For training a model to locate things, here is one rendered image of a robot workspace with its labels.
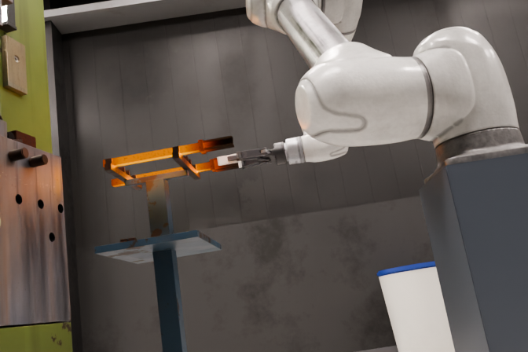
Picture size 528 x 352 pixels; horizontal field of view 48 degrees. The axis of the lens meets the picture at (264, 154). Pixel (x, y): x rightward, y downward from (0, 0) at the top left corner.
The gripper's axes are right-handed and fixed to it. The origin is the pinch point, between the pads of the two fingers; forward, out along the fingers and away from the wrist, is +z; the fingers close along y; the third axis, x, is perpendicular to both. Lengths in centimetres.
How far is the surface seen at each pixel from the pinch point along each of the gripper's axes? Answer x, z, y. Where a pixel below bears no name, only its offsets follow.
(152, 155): -0.5, 19.2, -25.4
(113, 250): -28, 31, -32
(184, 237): -27.8, 10.7, -31.7
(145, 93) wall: 131, 92, 237
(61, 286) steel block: -37, 40, -47
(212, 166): -1.1, 5.1, -2.2
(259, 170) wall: 56, 12, 245
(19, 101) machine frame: 23, 58, -30
